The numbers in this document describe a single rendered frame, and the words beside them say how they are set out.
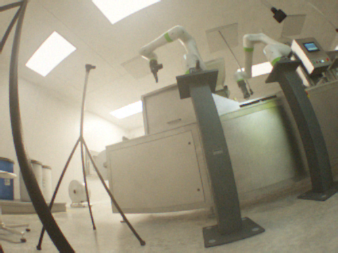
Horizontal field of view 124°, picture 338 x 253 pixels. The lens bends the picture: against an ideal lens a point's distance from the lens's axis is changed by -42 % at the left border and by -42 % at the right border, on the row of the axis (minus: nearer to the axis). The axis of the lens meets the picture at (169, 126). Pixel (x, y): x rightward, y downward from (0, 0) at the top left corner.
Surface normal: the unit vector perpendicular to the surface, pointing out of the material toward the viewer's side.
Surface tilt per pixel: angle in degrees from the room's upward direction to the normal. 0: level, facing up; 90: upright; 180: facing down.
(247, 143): 90
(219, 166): 90
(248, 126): 90
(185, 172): 90
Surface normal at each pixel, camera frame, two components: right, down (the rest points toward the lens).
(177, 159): -0.35, -0.27
